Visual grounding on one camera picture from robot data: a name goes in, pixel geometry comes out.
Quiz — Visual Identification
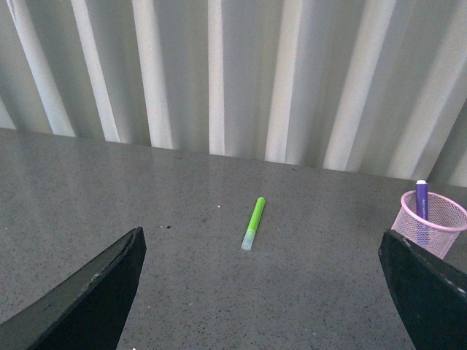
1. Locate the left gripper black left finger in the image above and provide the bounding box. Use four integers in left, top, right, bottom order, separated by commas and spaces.
1, 227, 146, 349

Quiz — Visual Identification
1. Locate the pink mesh pen cup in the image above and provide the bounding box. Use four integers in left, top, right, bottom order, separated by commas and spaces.
391, 190, 466, 259

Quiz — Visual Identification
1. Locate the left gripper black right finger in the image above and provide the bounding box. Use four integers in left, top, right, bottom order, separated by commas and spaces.
378, 230, 466, 349

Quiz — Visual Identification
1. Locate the purple highlighter pen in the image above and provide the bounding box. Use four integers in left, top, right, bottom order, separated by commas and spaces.
414, 179, 431, 249

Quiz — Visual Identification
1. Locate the green highlighter pen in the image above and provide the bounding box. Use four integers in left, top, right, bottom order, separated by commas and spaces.
241, 197, 266, 251

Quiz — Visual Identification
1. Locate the white pleated curtain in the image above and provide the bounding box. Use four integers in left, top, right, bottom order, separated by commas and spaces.
1, 1, 466, 186

